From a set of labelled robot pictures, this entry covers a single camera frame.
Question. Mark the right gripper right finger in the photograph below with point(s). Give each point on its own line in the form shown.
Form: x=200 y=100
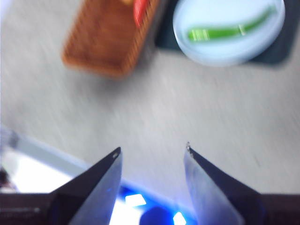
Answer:
x=220 y=199

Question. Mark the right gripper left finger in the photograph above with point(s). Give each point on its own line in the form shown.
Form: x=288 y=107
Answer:
x=93 y=194

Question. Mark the blue round plate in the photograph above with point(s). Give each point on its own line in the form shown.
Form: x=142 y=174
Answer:
x=225 y=51

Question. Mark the green toy pepper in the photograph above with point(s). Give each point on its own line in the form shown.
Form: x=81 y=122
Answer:
x=222 y=32

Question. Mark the brown wicker basket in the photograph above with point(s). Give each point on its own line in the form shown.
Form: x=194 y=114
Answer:
x=105 y=39

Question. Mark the black flat tray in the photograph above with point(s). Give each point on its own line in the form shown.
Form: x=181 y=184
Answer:
x=167 y=38

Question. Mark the red-orange toy carrot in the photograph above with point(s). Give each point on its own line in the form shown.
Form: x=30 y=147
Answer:
x=140 y=10

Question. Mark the yellow-brown toy potato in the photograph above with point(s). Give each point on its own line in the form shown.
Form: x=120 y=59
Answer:
x=127 y=1

